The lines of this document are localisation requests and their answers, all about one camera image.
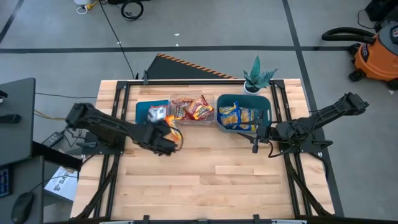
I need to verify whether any black power adapter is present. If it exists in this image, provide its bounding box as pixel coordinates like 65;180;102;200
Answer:
41;131;65;149

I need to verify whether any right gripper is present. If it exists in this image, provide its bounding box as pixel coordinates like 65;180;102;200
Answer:
237;110;280;154

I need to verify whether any long black floor cable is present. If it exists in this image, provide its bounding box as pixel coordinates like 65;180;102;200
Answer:
98;0;137;80

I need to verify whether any clear plastic bin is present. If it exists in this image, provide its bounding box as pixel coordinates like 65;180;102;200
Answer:
169;93;216;126

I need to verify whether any white printed cardboard box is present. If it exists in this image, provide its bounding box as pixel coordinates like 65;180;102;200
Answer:
43;166;78;202

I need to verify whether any orange Maruchan chicken noodle pack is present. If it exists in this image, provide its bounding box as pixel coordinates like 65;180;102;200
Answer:
164;114;183;143

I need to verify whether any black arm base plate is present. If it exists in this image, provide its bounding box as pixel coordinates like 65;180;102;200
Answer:
77;132;126;156
278;136;333;154

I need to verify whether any coiled black cable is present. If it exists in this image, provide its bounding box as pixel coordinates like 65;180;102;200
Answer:
120;0;144;22

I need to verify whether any thin black floor cable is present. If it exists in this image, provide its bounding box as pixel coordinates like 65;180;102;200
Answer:
35;92;98;99

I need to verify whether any large teal plastic bin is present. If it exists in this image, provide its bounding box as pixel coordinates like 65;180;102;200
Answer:
216;93;273;134

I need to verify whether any dark grey desk with keyboard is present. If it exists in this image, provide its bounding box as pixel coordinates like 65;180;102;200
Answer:
0;155;44;224

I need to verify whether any potted teal plant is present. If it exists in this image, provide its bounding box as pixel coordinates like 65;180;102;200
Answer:
242;55;278;95

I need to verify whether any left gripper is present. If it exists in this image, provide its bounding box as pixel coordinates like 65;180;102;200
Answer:
136;117;185;156

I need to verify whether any black desk support beam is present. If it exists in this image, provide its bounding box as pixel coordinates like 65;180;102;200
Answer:
30;141;83;172

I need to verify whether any black metal table frame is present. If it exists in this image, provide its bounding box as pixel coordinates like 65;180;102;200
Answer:
74;79;332;220

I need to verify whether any black flat desk device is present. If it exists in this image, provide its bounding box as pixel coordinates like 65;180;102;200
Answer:
0;114;22;124

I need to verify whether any orange shop vacuum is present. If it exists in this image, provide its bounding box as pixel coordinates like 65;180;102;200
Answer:
348;21;398;91

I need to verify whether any dark keyboard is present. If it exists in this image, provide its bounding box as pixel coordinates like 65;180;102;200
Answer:
0;167;13;198

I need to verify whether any black vacuum hose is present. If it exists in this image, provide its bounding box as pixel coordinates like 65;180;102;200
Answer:
322;27;377;44

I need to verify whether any orange noodle pack label side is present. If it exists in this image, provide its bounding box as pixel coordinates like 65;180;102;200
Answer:
147;105;169;124

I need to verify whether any black ramp with striped edge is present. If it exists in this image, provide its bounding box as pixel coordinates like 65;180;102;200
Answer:
146;52;238;80

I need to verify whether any yellow floor cable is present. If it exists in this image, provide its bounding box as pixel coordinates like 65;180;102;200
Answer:
34;109;68;122

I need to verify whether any black equipment case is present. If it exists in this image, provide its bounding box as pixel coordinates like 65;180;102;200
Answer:
365;0;398;23

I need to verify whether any small blue plastic bin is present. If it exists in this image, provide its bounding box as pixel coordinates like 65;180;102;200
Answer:
135;99;171;124

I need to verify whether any black computer mouse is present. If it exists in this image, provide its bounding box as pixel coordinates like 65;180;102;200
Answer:
11;191;35;224

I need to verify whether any white plug cable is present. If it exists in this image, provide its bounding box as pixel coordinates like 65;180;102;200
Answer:
76;3;90;16

